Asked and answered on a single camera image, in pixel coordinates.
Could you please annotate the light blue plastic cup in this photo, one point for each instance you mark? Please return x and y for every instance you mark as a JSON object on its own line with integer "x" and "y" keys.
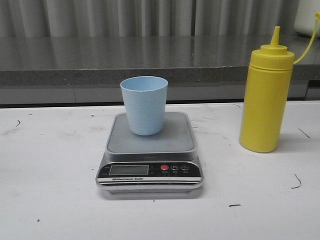
{"x": 145, "y": 98}

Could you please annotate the yellow squeeze bottle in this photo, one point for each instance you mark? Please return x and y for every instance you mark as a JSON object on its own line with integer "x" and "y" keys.
{"x": 266, "y": 91}

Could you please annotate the silver electronic kitchen scale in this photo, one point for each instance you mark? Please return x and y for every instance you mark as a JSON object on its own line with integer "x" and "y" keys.
{"x": 165, "y": 165}

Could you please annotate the grey stone counter shelf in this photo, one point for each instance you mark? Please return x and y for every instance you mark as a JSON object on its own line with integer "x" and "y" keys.
{"x": 88, "y": 70}

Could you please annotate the white container in background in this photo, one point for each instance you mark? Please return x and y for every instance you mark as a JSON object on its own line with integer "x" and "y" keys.
{"x": 305, "y": 17}

